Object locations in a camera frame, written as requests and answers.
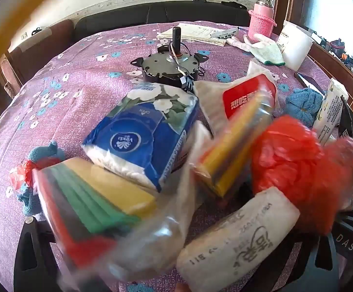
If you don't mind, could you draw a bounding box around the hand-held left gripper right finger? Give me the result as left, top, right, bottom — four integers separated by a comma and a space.
274, 234, 339, 292

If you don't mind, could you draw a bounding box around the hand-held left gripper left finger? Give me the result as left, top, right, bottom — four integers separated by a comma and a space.
14, 218, 74, 292

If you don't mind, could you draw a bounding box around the pale pink tissue pack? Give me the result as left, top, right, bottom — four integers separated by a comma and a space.
176, 187, 301, 292

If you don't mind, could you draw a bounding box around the small red plastic bag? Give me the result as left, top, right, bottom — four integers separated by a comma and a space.
9, 160, 41, 190

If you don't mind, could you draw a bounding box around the yellow green sponge stack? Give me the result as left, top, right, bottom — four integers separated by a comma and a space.
32, 156, 159, 269

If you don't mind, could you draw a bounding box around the plastic striped sponge pack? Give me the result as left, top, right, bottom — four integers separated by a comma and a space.
192, 93, 276, 199

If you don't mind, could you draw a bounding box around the clear plastic bag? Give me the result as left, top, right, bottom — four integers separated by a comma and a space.
103, 122, 214, 284

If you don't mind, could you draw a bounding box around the blue tissue pack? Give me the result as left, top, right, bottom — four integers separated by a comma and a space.
82, 83, 200, 193

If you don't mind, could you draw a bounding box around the yellow cardboard box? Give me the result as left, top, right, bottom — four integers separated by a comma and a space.
0, 0, 41, 104

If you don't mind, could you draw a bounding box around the white tissue box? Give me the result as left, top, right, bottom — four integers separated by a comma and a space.
312, 78, 349, 146

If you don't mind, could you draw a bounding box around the wooden cabinet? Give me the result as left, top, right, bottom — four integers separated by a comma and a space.
283, 20, 353, 105

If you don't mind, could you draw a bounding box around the black smartphone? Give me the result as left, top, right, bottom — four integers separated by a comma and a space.
295, 71, 327, 94

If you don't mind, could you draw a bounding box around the white plastic container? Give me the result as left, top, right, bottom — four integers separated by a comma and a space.
278, 21, 313, 71

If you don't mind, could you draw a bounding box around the white glove green cuff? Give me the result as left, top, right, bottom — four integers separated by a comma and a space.
251, 33, 287, 66

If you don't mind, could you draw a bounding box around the red label white packet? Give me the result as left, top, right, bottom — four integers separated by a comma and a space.
193, 61, 280, 129

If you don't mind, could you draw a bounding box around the pink knit-sleeved bottle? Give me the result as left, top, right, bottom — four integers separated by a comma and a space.
248, 0, 278, 42

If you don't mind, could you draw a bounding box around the purple floral tablecloth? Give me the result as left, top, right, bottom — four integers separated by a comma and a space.
0, 21, 333, 292

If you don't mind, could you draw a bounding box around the stack of papers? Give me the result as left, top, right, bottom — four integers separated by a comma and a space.
156, 22, 229, 47

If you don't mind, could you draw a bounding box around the dark wooden chair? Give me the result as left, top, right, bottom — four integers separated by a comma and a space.
0, 53, 22, 135

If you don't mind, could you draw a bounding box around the black electric motor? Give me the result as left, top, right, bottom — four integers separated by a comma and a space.
130, 27, 209, 92

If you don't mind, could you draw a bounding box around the brown cushioned chair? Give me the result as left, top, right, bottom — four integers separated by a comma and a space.
9, 20, 75, 68

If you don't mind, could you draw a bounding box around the black sofa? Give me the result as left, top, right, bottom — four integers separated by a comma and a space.
74, 1, 251, 42

